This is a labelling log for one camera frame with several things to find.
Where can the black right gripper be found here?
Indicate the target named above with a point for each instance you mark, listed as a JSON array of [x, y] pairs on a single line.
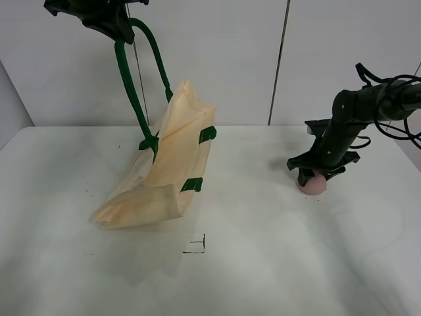
[[329, 153]]

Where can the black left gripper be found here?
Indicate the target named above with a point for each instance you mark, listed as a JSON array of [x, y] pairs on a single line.
[[106, 16]]

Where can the pink peach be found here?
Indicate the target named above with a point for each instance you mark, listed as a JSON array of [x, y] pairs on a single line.
[[315, 186]]

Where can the cream linen bag green handles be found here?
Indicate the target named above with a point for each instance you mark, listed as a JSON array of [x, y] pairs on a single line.
[[168, 170]]

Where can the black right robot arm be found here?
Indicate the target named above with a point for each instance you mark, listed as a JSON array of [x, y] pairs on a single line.
[[387, 105]]

